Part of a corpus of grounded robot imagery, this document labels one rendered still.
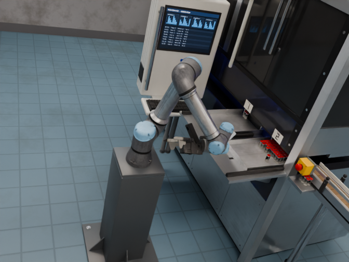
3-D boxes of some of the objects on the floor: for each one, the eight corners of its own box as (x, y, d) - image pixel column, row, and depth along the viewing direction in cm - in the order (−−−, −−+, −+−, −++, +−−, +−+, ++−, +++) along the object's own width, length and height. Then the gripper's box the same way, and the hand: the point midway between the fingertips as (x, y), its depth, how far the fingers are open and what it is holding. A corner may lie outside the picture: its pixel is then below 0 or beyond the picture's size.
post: (244, 259, 273) (400, -50, 159) (248, 265, 269) (412, -46, 155) (237, 260, 271) (390, -52, 156) (241, 267, 266) (401, -49, 152)
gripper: (209, 153, 194) (174, 150, 187) (193, 155, 212) (161, 152, 205) (210, 137, 195) (175, 133, 188) (194, 140, 214) (162, 137, 206)
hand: (168, 138), depth 197 cm, fingers open, 14 cm apart
